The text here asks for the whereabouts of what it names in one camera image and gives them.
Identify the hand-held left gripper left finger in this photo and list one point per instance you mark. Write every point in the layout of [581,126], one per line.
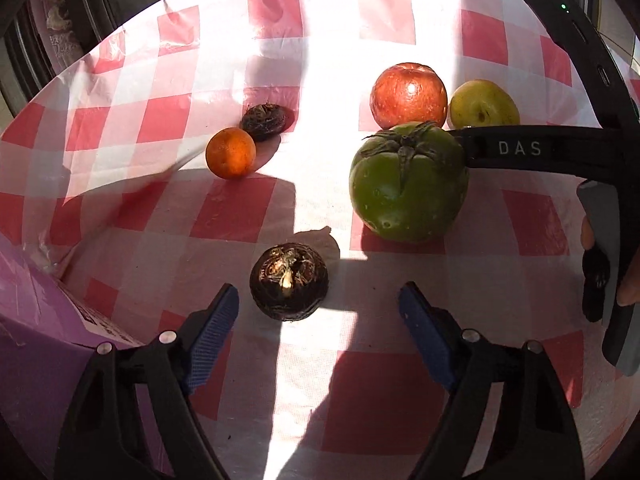
[214,340]

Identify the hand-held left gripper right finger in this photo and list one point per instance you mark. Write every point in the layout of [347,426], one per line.
[425,335]

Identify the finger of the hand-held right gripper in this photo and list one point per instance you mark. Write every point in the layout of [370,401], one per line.
[520,149]

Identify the large dark water chestnut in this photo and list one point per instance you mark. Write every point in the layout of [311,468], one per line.
[289,280]

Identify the green tomato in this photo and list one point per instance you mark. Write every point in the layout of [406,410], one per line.
[407,195]

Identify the person's right hand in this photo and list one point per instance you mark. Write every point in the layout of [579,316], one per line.
[588,235]

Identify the yellow pear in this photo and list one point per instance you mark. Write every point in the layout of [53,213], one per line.
[482,105]

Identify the red apple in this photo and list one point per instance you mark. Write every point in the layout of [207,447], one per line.
[407,94]

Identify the purple cardboard box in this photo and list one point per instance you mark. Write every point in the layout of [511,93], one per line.
[45,350]

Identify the orange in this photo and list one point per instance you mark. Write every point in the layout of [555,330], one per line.
[231,153]

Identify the red white checkered tablecloth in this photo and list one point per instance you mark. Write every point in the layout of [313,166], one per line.
[320,60]

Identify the small dark water chestnut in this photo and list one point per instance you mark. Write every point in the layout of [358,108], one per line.
[263,121]

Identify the patterned pink curtain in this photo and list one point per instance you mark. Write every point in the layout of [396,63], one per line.
[62,25]

